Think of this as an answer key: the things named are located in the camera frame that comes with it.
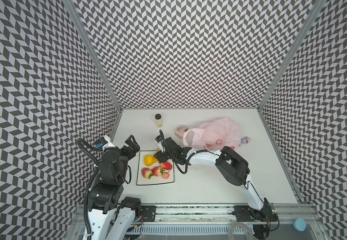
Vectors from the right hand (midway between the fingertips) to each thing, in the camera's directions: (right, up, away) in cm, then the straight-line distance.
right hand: (158, 155), depth 91 cm
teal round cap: (+70, -27, -21) cm, 78 cm away
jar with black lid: (-1, +22, +14) cm, 26 cm away
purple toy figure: (+56, +9, +6) cm, 57 cm away
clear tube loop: (+44, -28, -26) cm, 58 cm away
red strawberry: (+6, -4, -6) cm, 9 cm away
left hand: (-10, +12, -24) cm, 29 cm away
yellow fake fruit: (-4, -1, -6) cm, 7 cm away
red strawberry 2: (+1, -7, -9) cm, 11 cm away
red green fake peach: (-5, -7, -10) cm, 13 cm away
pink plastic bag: (+36, +12, +10) cm, 39 cm away
